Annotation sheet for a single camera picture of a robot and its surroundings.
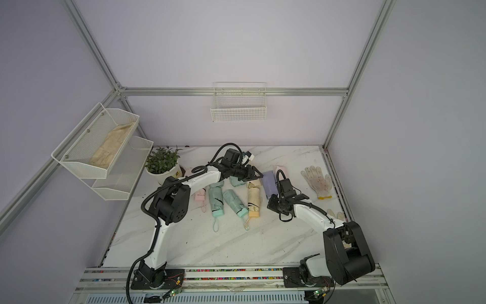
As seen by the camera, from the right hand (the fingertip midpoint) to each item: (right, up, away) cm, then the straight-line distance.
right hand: (272, 207), depth 90 cm
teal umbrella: (-28, +2, +3) cm, 28 cm away
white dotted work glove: (+29, +10, +12) cm, 32 cm away
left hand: (-6, +15, +3) cm, 16 cm away
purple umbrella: (0, +10, +11) cm, 15 cm away
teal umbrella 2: (-20, +4, +3) cm, 20 cm away
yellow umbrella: (-9, +3, +2) cm, 10 cm away
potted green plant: (-52, +22, -2) cm, 57 cm away
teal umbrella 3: (-29, +9, +9) cm, 32 cm away
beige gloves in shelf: (-71, +25, -14) cm, 76 cm away
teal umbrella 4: (-19, +11, +13) cm, 26 cm away
